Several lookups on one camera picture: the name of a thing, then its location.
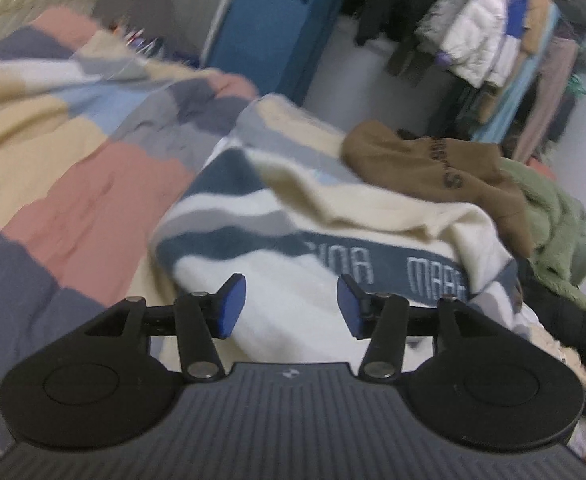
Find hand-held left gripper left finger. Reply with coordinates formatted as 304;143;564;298
82;273;247;381

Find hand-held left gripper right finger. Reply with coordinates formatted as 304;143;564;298
336;274;512;381

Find white blue striped sweater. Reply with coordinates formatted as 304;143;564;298
150;94;541;376

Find brown printed garment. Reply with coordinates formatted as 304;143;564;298
340;120;536;258

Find patchwork quilt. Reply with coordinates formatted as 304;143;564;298
0;5;264;456

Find cream cloth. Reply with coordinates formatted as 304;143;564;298
523;310;586;396

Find black garment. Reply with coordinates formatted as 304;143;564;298
518;260;586;373

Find green fleece jacket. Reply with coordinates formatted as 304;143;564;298
498;157;586;301

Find light blue garment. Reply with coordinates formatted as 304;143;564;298
473;7;566;143

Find blue padded chair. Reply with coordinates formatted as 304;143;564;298
205;0;306;106

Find multicoloured sticks bundle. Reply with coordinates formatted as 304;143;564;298
113;22;166;58

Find white puffer jacket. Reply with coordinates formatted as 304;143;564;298
415;0;514;88

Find pink pants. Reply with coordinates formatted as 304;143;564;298
513;35;581;163

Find blue and white garment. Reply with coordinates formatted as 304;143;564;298
495;0;531;88

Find tan jacket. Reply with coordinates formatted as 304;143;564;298
520;0;556;56

